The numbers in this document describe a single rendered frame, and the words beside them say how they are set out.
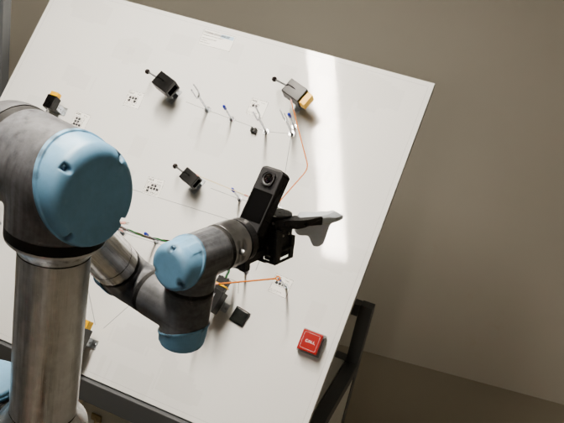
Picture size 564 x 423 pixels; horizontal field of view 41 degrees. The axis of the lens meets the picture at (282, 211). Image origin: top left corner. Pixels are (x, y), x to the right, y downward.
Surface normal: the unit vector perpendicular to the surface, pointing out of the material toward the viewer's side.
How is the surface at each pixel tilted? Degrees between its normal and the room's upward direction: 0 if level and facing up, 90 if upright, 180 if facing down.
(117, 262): 93
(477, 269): 90
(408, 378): 0
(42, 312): 90
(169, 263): 90
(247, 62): 53
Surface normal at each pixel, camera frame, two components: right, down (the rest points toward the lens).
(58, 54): -0.18, -0.29
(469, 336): -0.19, 0.36
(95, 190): 0.80, 0.25
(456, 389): 0.18, -0.90
